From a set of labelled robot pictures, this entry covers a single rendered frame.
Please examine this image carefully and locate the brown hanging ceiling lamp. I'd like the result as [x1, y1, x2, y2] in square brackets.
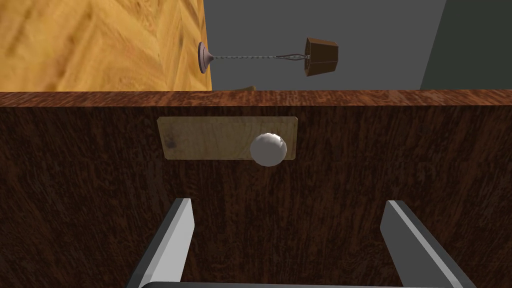
[197, 37, 340, 78]

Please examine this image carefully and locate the grey round door knob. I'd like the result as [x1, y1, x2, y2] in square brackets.
[249, 132, 288, 167]

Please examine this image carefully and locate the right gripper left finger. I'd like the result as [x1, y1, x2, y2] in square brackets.
[127, 197, 196, 288]

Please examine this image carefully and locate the dark brown wooden door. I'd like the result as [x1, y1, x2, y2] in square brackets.
[0, 89, 512, 288]

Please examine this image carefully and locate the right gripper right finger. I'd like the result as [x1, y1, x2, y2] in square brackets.
[379, 199, 477, 288]

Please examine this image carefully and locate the light wooden knob plate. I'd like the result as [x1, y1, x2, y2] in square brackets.
[156, 115, 299, 162]

